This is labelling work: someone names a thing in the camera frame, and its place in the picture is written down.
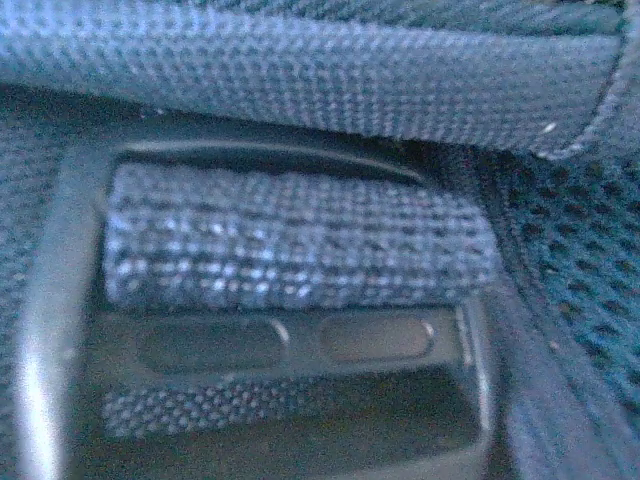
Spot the navy blue backpack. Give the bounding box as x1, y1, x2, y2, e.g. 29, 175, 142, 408
0, 0, 640, 480

